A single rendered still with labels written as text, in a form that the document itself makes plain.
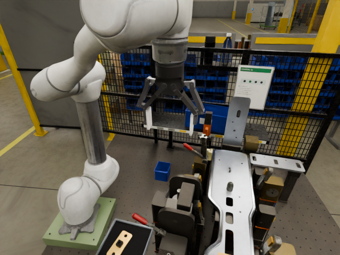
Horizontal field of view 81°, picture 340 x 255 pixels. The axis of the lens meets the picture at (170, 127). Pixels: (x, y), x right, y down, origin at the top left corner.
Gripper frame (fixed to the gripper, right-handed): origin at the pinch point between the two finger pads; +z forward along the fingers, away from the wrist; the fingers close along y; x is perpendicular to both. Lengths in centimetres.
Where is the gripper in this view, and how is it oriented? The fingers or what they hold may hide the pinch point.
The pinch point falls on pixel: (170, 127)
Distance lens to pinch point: 62.5
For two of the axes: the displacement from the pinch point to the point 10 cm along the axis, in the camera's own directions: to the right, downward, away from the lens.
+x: 2.5, -5.0, 8.3
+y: 9.7, 1.3, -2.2
